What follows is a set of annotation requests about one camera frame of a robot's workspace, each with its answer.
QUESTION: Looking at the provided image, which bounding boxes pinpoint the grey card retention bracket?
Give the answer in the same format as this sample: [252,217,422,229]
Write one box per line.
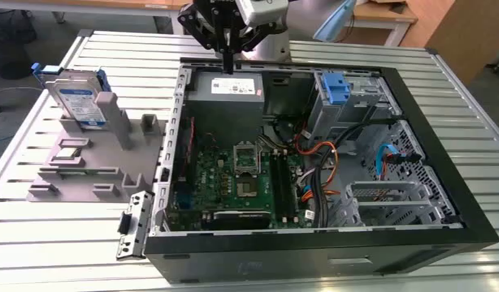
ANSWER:
[115,190,155,262]

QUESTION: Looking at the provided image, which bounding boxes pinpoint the metal disk bay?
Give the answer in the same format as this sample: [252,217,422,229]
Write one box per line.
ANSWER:
[340,179,448,228]

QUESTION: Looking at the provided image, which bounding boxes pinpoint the metal optical drive cage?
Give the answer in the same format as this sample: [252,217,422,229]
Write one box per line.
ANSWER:
[312,71,400,147]

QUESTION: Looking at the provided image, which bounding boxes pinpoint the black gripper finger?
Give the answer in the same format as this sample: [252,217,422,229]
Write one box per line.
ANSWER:
[228,10,286,75]
[178,4,230,74]

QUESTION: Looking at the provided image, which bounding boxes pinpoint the long white frame desk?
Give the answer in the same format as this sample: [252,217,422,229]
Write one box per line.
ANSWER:
[0,0,218,34]

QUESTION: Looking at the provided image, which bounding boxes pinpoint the blue data wire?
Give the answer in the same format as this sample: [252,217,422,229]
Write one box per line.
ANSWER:
[378,144,408,182]
[300,175,315,201]

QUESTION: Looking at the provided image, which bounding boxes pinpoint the CPU socket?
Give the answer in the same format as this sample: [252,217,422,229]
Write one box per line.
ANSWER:
[235,175,262,198]

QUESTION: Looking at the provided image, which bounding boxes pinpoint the blue plastic drive latch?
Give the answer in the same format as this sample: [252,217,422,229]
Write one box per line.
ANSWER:
[322,72,351,104]

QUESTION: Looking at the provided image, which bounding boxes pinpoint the black open PC case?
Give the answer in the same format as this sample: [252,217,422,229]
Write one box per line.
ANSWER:
[143,56,499,285]

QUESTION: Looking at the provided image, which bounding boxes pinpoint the metal socket cover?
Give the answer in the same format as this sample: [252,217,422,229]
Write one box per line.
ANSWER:
[232,142,262,178]

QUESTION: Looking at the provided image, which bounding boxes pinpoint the silver CPU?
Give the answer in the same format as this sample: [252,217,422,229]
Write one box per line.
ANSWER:
[54,148,83,159]

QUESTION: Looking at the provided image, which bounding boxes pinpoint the green motherboard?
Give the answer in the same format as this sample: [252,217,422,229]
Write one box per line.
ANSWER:
[170,145,315,231]

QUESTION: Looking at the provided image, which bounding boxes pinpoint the grey power supply unit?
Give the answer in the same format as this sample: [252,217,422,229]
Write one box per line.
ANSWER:
[183,71,267,150]

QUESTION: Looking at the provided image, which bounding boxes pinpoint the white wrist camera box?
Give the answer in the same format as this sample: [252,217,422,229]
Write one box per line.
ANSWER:
[235,0,290,28]

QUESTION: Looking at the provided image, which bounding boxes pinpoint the hard disk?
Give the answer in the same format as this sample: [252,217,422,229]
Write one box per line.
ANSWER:
[31,62,110,131]

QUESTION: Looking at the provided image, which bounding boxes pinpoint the green RAM stick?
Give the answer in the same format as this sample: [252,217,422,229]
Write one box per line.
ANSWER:
[56,169,102,177]

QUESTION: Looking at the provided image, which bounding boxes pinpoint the black graphics card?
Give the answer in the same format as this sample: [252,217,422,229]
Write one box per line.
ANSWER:
[203,209,271,231]

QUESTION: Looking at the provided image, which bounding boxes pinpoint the thick black cable bundle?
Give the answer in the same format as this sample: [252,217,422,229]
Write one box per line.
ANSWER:
[314,118,396,228]

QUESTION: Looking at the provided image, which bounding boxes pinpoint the black RAM slot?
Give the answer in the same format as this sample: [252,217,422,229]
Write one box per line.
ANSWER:
[280,151,302,221]
[270,151,291,223]

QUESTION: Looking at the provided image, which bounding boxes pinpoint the thin red black wire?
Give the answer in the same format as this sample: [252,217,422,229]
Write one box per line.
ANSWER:
[178,117,218,183]

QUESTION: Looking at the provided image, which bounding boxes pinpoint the grey parts rack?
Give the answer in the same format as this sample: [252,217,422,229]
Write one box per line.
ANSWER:
[27,92,170,203]

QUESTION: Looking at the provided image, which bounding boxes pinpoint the wooden cabinet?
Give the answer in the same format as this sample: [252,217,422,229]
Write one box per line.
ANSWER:
[426,0,499,86]

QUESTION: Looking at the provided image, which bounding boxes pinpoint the orange wire bundle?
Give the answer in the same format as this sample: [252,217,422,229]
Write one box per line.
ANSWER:
[296,141,342,198]

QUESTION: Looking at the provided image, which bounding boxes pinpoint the wooden desk with white legs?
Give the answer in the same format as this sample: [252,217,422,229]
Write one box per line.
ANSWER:
[326,0,419,46]

